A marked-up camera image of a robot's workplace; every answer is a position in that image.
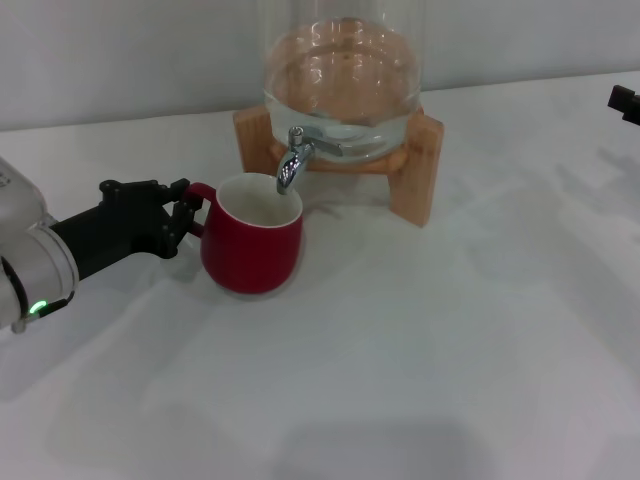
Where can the glass water dispenser jar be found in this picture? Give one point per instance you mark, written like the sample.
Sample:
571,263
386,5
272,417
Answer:
345,75

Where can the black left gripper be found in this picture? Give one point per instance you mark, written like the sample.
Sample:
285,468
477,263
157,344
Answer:
120,225

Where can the wooden dispenser stand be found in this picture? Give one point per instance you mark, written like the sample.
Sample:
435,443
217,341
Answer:
417,170

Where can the red ceramic cup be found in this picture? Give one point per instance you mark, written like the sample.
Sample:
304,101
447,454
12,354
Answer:
250,255

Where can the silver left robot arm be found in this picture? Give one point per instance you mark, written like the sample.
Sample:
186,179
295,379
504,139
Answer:
35,270

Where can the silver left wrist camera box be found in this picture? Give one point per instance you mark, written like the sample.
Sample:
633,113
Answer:
17,195

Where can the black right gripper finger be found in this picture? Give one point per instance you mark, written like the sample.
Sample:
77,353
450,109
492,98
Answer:
627,105

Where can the chrome dispenser faucet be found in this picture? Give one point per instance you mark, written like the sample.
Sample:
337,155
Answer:
292,162

